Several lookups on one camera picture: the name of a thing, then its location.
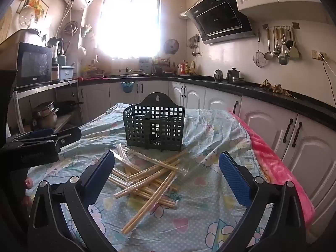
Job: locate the black spice rack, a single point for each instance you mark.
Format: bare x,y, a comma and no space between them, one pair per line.
164,68

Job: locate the large steel pot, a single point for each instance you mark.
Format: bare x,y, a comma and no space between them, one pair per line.
26,38

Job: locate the stacked steel pots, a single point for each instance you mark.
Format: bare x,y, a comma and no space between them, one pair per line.
46,115

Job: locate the group of bamboo chopsticks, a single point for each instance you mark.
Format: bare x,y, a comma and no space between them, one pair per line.
147,181

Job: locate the black range hood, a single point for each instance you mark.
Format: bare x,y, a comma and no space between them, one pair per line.
220,18

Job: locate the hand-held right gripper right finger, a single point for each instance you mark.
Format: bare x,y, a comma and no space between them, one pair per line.
235,181

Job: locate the round bamboo board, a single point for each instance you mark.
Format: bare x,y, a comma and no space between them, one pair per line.
5,26

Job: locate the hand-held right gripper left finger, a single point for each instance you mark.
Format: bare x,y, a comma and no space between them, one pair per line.
101,173

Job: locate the black microwave oven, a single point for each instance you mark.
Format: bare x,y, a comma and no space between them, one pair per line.
34,65

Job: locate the small hanging kitchen tools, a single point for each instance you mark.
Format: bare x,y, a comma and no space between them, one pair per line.
194,43

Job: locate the grey blue plastic bin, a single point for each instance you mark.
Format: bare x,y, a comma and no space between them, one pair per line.
67,73

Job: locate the white round plastic cover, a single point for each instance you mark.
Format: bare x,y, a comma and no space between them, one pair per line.
26,17

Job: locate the black kitchen countertop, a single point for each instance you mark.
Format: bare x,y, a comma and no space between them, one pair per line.
302,99

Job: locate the steel teapot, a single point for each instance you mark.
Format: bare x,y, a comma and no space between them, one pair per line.
218,76

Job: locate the yellow wall socket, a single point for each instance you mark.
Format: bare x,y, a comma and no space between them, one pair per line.
316,54

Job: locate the black blender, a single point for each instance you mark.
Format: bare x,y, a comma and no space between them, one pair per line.
55,57

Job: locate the cooking oil bottle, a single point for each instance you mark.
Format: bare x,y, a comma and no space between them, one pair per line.
193,68

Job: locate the green plastic utensil basket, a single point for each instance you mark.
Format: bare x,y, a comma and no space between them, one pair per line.
168,126

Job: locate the metal shelf rack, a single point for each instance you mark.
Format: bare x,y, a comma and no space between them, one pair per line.
44,86

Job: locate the black frying pan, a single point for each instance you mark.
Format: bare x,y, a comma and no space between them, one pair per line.
67,106

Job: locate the pink fleece blanket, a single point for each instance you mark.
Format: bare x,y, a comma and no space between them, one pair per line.
278,173

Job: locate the silver exhaust duct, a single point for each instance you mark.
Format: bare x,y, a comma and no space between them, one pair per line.
185,14

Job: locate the red printed container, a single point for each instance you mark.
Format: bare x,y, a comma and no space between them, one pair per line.
183,69

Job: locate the grey slotted holder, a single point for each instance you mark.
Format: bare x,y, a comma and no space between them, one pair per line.
145,64

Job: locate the kitchen window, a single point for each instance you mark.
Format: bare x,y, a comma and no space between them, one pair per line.
131,23

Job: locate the hanging steel ladle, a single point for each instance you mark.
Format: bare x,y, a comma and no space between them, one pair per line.
268,55

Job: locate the blue cartoon printed tablecloth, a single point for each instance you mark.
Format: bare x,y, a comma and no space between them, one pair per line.
199,215

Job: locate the red counter cloth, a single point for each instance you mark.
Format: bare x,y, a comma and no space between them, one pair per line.
92,78

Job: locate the ginger roots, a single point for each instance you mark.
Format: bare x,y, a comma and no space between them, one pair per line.
275,88

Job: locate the fruit wall poster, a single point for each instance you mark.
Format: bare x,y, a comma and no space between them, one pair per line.
36,2

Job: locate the blue hanging cabinet bin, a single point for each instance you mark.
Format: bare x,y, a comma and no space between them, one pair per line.
127,88

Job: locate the wall utensil rail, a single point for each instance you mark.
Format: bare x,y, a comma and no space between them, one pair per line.
281,26

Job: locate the steel kettle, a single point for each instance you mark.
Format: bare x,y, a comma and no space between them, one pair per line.
232,74

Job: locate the small round wall fan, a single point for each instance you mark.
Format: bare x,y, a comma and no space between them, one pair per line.
171,46

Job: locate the row of hanging steel utensils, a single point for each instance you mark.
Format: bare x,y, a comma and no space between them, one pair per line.
283,55

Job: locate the shallow steel pan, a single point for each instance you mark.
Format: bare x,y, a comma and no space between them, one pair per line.
238,80

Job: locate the person's left hand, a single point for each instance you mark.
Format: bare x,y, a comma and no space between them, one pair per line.
28,183

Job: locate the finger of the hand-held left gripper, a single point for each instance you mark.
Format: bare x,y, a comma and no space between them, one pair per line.
68,136
39,132

